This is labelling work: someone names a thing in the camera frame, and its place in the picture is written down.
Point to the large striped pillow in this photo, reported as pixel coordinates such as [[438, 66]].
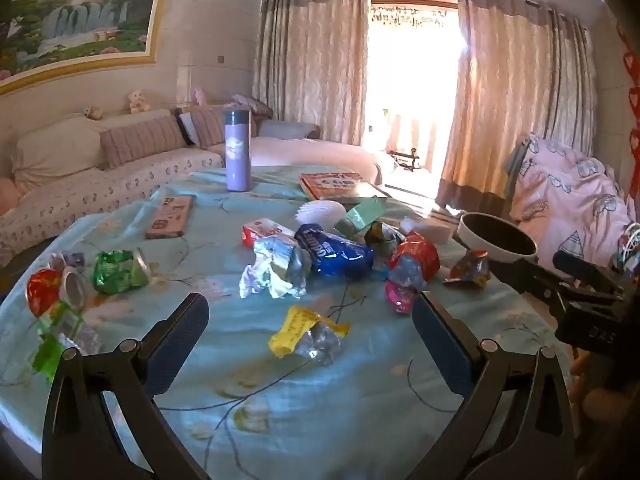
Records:
[[212, 125], [142, 141]]

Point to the silver crumpled wrapper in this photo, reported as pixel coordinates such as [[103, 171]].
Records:
[[272, 270]]

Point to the purple thermos bottle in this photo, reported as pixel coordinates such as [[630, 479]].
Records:
[[236, 155]]

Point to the purple crumpled wrapper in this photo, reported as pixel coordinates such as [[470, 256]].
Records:
[[67, 260]]

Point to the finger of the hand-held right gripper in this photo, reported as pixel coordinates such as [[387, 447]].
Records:
[[535, 277], [585, 269]]

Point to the silver foil cup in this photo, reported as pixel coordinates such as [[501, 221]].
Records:
[[74, 287]]

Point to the small beige plush toy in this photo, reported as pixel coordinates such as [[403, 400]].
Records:
[[92, 113]]

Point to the white plush bear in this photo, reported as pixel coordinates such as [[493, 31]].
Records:
[[139, 102]]

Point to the grey blue cloth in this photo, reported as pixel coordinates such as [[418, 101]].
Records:
[[517, 170]]

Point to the beige patterned curtain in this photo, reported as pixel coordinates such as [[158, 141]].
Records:
[[310, 60], [515, 100]]

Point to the small purple striped pillow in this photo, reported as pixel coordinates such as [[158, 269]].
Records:
[[255, 106]]

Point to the pink cushion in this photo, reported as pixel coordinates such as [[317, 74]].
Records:
[[7, 197]]

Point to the red picture book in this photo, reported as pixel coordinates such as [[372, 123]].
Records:
[[335, 185]]

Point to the light blue floral tablecloth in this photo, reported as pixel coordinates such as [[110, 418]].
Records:
[[300, 410]]

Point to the light green clear wrapper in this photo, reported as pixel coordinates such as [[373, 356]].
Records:
[[55, 345]]

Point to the grey pillow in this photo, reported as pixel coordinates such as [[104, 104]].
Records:
[[287, 130]]

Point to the white pleated paper liners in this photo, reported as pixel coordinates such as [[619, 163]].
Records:
[[320, 212]]

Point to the green box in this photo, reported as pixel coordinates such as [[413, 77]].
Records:
[[362, 215]]

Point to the red foil wrapper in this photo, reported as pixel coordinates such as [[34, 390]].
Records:
[[42, 291]]

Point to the sofa with pale cover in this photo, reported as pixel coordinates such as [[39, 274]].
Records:
[[75, 195]]

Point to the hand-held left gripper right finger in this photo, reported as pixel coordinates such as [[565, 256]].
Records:
[[440, 345]]

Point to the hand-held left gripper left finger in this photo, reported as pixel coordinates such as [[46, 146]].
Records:
[[177, 340]]

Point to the brown flat box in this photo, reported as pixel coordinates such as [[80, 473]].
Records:
[[170, 217]]

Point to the pink crumpled wrapper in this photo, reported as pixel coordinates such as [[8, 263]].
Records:
[[400, 296]]

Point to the yellow crumpled wrapper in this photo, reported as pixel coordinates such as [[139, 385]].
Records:
[[300, 330]]

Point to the pink heart printed blanket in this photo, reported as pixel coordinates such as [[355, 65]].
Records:
[[575, 195]]

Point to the gold and green wrapper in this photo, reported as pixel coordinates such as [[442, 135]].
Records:
[[382, 237]]

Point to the white bin with black inside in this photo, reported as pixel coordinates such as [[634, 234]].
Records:
[[495, 240]]

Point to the framed landscape painting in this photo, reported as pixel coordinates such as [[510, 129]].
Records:
[[75, 25]]

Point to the blue snack bag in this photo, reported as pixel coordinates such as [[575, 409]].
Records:
[[335, 255]]

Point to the green crumpled wrapper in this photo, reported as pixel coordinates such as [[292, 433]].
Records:
[[117, 271]]

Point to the pink plush toy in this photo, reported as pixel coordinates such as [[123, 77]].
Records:
[[200, 96]]

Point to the red hanging paper decoration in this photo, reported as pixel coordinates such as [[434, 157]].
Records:
[[631, 90]]

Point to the red and white carton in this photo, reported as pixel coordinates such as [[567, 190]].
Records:
[[262, 234]]

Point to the orange crumpled wrapper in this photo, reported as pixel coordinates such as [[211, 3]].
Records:
[[470, 270]]

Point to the red crumpled wrapper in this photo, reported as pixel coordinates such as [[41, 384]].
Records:
[[415, 257]]

